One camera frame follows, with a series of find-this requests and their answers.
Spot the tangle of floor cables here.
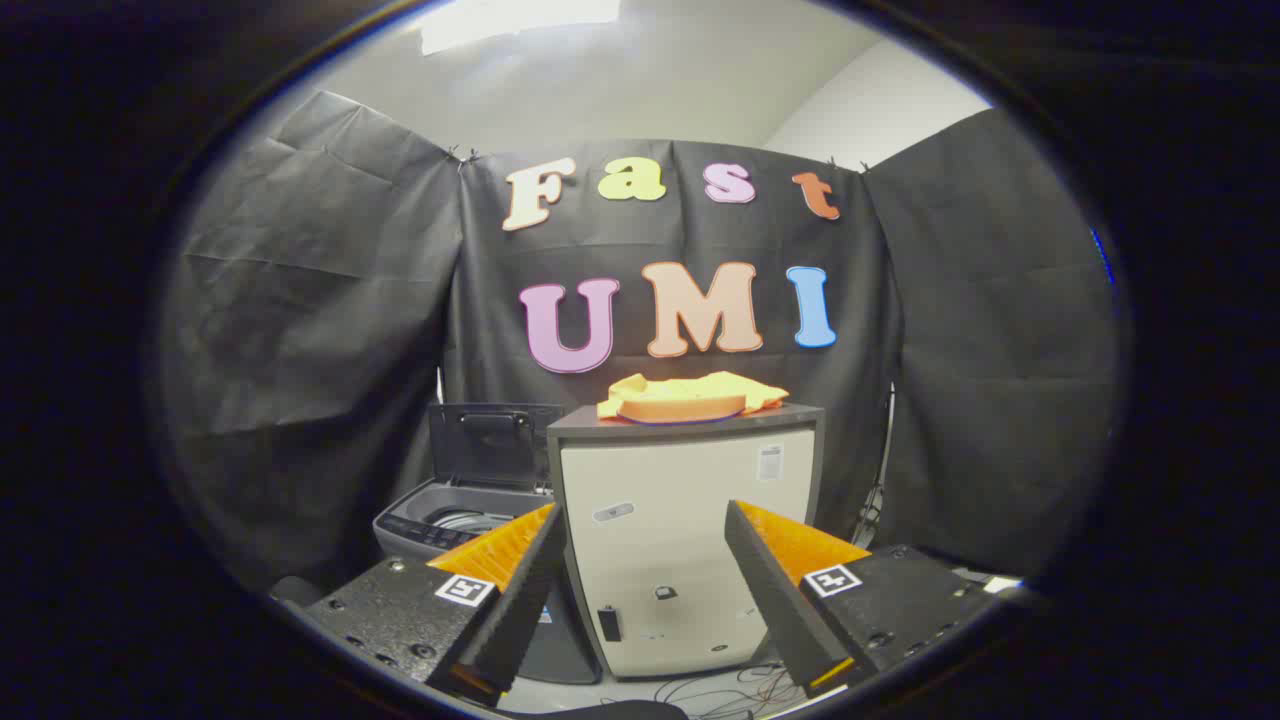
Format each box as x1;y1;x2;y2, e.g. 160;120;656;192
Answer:
650;662;813;719

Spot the orange round tray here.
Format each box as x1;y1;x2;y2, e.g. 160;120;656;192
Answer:
616;392;749;425

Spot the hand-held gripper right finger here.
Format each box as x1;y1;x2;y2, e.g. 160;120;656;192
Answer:
724;499;1001;699

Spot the white cabinet with grey top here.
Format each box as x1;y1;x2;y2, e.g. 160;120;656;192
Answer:
546;403;827;681

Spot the grey washing machine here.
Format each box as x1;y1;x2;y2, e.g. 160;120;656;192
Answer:
372;478;601;686

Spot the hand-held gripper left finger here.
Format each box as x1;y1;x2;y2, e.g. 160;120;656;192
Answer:
300;502;569;709

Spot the yellow shirt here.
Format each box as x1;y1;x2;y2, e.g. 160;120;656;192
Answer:
597;371;790;421

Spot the black backdrop cloth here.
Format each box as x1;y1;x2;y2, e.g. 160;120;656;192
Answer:
160;90;1121;591

